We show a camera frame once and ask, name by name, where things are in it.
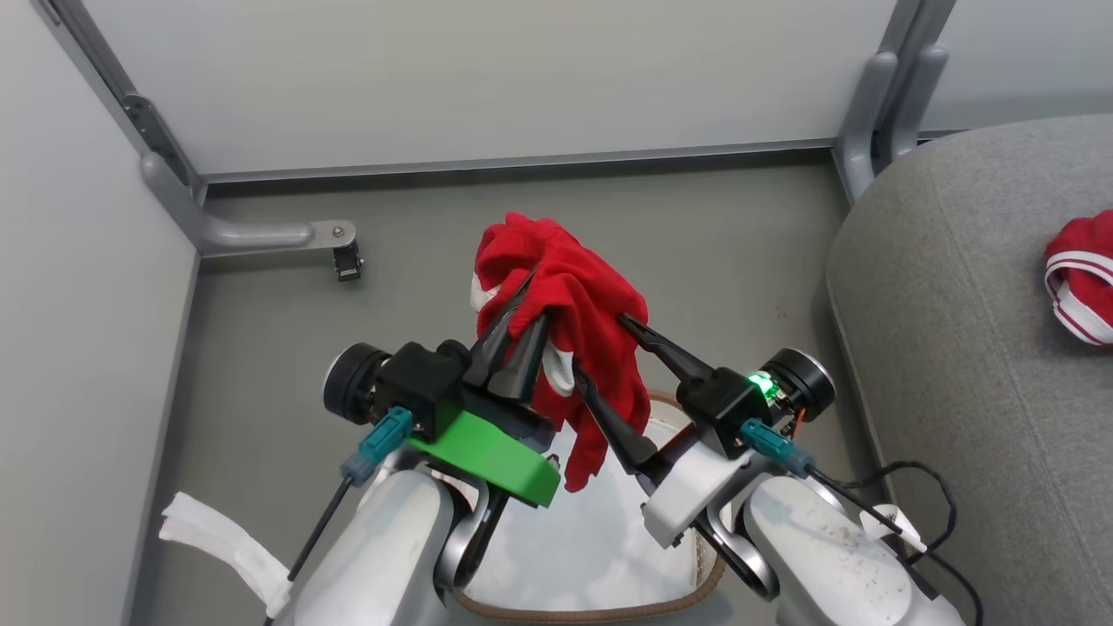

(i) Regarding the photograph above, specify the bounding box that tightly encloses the grey fabric sofa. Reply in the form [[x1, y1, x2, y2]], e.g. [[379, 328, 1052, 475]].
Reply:
[[824, 113, 1113, 626]]

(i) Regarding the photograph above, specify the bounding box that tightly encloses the grey partition post with bracket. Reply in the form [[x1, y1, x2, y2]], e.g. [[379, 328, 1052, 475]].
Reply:
[[30, 0, 210, 201]]

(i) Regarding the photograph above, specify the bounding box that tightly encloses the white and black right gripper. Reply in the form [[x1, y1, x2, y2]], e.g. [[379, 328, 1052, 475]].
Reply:
[[573, 313, 759, 550]]

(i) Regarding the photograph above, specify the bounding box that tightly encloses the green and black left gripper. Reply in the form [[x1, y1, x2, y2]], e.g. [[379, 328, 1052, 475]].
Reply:
[[407, 270, 563, 509]]

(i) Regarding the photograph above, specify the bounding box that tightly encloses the small white cable tag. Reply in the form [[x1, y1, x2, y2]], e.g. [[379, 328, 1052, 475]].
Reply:
[[859, 503, 927, 556]]

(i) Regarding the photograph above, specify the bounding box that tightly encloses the red garment with white stripes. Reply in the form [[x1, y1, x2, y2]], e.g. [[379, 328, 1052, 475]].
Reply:
[[1043, 209, 1113, 347]]

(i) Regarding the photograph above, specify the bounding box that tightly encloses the black cable with teal connector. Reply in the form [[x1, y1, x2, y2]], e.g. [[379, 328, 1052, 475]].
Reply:
[[741, 419, 985, 626], [287, 406, 416, 582]]

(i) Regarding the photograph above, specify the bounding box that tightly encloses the plain red garment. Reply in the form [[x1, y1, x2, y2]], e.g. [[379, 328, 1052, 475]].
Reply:
[[470, 211, 651, 494]]

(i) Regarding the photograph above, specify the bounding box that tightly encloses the grey partition support foot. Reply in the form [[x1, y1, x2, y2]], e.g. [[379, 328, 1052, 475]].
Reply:
[[833, 52, 898, 205], [891, 45, 950, 166]]

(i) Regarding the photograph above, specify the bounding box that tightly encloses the grey foot with metal plate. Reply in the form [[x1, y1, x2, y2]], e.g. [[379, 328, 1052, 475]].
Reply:
[[141, 152, 357, 257]]

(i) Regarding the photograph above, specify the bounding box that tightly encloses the grey partition corner post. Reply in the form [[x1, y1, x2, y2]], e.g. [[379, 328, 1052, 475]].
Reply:
[[874, 0, 957, 140]]

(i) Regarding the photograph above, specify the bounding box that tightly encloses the white fabric strap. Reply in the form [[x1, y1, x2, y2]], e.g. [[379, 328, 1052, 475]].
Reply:
[[159, 491, 292, 620]]

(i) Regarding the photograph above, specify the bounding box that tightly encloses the grey partition bottom rail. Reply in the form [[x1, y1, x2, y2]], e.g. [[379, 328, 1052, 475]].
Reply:
[[202, 139, 840, 185]]

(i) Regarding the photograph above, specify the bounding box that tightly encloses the white laundry basket brown rim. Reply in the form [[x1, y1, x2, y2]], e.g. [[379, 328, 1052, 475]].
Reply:
[[450, 390, 730, 623]]

